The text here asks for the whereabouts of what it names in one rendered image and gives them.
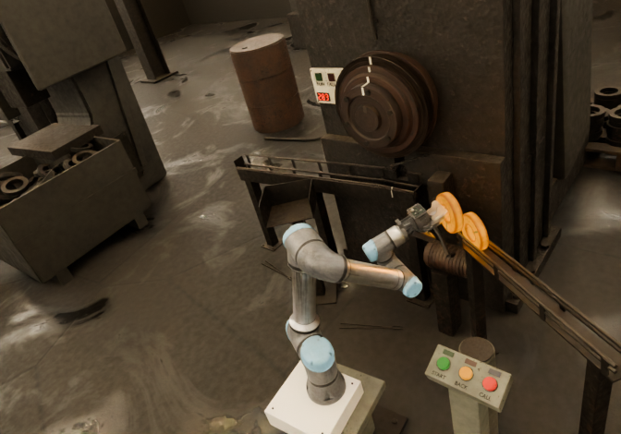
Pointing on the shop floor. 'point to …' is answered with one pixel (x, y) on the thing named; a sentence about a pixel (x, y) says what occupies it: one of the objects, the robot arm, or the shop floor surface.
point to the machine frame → (451, 97)
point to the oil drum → (268, 82)
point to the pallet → (604, 96)
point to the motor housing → (446, 283)
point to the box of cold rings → (66, 207)
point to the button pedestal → (469, 391)
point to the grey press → (68, 67)
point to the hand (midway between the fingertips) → (448, 208)
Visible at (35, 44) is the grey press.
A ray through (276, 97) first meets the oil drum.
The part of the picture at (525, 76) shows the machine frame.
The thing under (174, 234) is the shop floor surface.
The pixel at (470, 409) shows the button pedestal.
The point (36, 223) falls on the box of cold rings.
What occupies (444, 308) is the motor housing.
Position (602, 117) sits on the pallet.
